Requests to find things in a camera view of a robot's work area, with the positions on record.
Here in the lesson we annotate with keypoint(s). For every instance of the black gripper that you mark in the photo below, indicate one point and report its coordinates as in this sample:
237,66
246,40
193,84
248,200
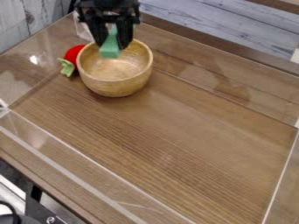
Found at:
101,12

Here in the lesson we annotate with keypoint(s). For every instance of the clear acrylic corner bracket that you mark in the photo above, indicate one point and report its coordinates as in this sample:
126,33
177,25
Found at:
82,28

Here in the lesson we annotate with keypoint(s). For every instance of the black table leg bracket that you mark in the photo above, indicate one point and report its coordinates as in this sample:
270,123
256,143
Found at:
46,209

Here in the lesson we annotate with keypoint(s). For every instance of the red plush strawberry toy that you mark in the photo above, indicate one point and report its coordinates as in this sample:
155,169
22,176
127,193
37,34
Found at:
69,60

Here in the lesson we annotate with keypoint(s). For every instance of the green rectangular block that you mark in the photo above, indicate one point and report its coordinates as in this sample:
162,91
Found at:
110,49

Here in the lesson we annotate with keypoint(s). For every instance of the clear acrylic tray wall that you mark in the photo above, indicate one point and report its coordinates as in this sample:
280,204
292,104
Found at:
90,189

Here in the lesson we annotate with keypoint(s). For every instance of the brown wooden bowl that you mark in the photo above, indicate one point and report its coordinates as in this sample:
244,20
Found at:
117,77

